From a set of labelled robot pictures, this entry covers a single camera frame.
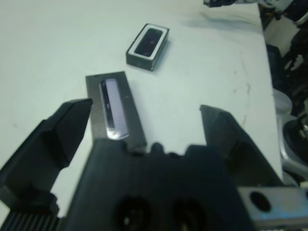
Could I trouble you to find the silver black robot body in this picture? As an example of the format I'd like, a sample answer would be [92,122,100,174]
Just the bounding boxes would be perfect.
[261,24,308,191]

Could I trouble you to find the black box lid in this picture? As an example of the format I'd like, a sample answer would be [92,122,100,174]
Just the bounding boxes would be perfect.
[85,70,148,151]

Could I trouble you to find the black smartphone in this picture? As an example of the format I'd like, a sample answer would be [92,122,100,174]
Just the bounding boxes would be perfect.
[134,28,162,58]

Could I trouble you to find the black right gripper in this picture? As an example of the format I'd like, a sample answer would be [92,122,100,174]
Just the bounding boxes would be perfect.
[203,0,235,7]

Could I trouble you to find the black box with white insert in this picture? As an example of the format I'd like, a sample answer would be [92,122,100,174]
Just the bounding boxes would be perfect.
[126,23,170,72]

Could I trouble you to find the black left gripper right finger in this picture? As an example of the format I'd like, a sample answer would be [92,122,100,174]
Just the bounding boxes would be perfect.
[199,104,284,187]

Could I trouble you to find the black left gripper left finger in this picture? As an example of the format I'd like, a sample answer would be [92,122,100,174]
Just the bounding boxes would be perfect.
[0,98,93,212]

